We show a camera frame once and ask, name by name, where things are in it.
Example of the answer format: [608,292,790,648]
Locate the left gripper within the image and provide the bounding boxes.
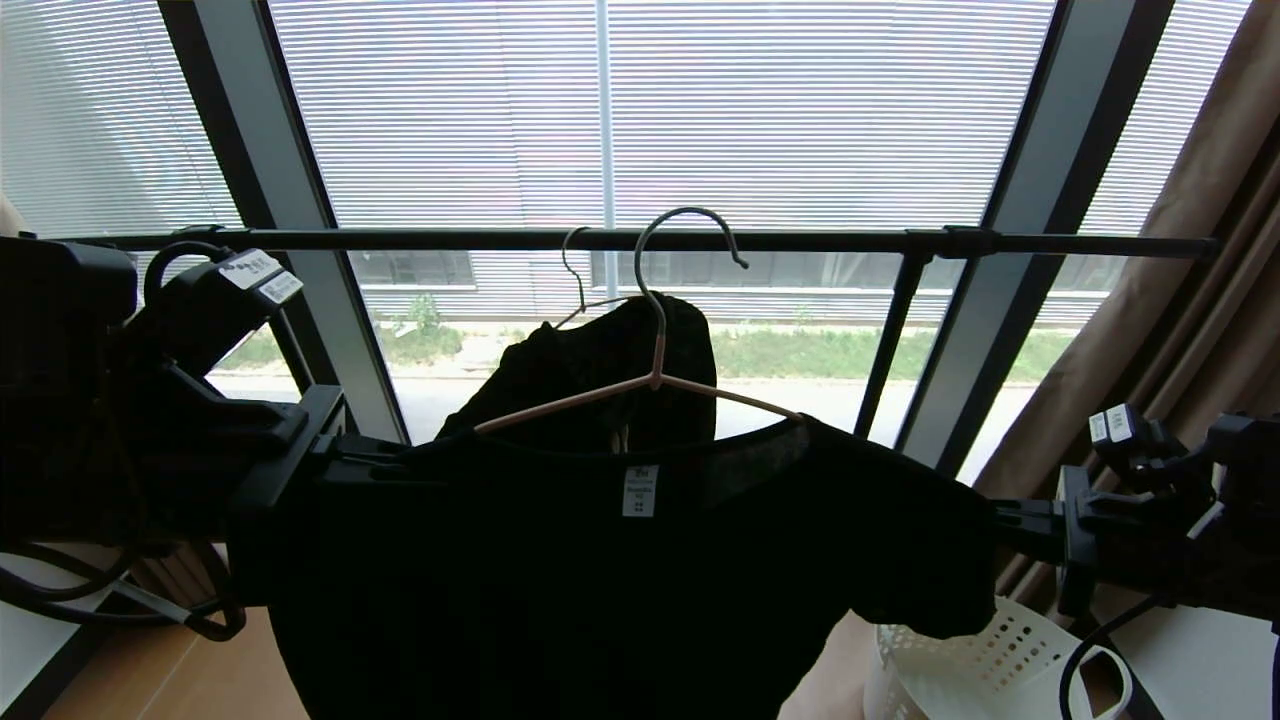
[100,360,416,606]

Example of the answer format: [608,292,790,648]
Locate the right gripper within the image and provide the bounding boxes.
[988,465,1221,618]

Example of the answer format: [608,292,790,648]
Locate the black garment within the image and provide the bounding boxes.
[433,292,721,453]
[263,413,1003,720]

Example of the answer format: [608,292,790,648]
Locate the pink clothes hanger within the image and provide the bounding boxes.
[472,206,806,437]
[552,225,633,333]

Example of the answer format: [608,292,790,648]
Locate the white laundry basket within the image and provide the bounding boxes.
[862,595,1136,720]

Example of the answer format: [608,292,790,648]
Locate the black clothes rack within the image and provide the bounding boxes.
[55,225,1221,471]

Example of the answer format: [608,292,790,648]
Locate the window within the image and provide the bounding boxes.
[0,0,1251,491]

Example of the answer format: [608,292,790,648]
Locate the black cable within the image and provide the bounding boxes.
[1057,590,1173,720]
[0,540,248,644]

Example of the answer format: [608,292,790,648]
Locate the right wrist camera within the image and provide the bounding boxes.
[1087,403,1218,503]

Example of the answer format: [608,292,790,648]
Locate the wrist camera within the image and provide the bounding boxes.
[1087,403,1218,503]
[128,240,306,386]

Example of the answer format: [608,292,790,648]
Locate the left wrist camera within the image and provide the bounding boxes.
[128,240,306,386]

